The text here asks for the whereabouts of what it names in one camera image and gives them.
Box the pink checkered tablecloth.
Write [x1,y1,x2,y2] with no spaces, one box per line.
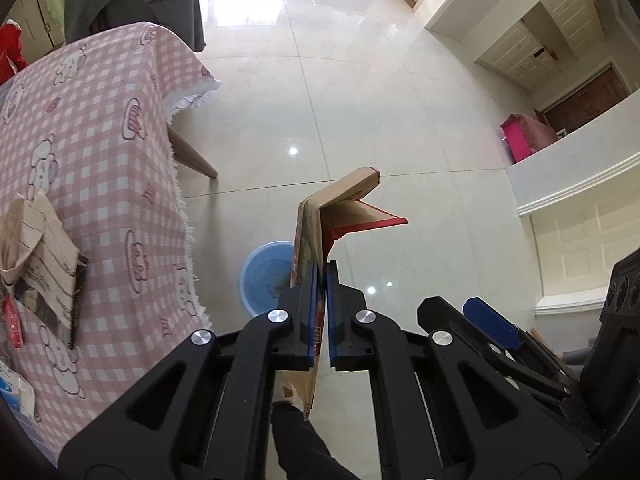
[0,21,223,463]

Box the red chair cover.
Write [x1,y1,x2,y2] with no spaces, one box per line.
[0,19,30,86]

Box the red snack packet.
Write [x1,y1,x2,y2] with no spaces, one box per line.
[0,295,24,350]

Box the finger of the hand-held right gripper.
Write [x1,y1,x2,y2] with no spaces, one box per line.
[416,296,603,456]
[462,297,582,402]

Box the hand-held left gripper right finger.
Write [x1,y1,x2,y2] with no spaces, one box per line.
[326,259,590,480]

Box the wooden table leg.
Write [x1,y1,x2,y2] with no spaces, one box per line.
[167,125,219,180]

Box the beige printed paper bag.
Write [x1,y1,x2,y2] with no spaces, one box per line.
[0,192,90,351]

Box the pink storage box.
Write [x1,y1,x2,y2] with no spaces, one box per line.
[500,112,559,163]

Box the brown wooden door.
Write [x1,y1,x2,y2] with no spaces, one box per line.
[542,64,631,133]

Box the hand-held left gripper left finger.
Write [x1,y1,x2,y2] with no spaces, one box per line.
[59,259,327,480]

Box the cardboard box red print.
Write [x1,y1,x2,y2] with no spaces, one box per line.
[287,166,408,421]

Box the blue plastic bin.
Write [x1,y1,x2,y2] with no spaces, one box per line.
[239,241,297,318]

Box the white and blue packet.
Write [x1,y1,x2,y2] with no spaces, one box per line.
[0,360,37,422]

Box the person's leg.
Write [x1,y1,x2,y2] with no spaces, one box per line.
[270,382,362,480]

